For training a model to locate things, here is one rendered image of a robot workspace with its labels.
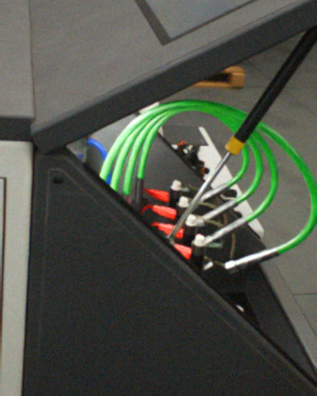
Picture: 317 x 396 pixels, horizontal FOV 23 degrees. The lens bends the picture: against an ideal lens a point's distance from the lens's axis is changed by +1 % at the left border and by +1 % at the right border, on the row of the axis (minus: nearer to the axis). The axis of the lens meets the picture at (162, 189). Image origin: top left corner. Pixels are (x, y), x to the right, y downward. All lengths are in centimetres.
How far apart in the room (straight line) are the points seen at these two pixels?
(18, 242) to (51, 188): 9
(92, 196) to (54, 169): 6
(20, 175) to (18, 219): 6
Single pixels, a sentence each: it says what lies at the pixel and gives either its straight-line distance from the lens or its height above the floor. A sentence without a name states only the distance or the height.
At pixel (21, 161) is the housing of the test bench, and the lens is 93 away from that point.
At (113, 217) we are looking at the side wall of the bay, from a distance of 97.
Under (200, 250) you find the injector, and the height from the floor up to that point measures 113.
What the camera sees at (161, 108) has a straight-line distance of 125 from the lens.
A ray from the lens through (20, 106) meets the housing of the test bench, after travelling 94.
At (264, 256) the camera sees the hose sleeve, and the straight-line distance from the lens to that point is 132.
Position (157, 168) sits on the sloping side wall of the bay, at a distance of 168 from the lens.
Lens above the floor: 181
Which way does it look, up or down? 25 degrees down
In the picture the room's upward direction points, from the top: 7 degrees clockwise
